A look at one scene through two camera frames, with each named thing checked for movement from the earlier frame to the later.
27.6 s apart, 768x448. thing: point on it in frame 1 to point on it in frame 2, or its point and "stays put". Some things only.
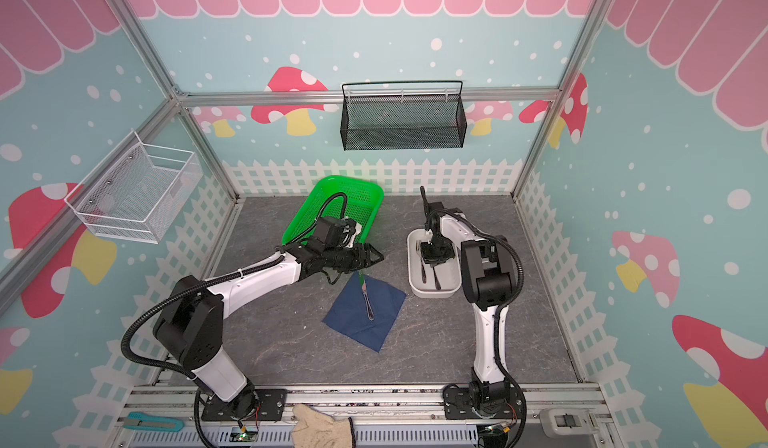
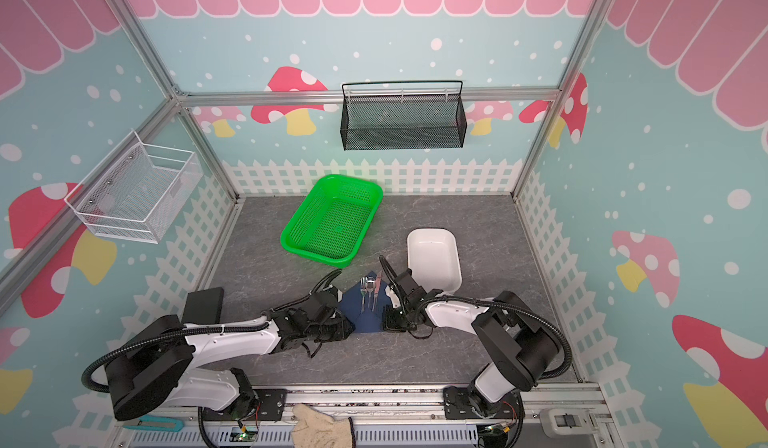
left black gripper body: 339,257 to 334,329
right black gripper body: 432,253 to 395,311
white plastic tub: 449,273 stays put
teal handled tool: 141,421 stays put
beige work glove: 317,429 stays put
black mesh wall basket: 406,114 stays put
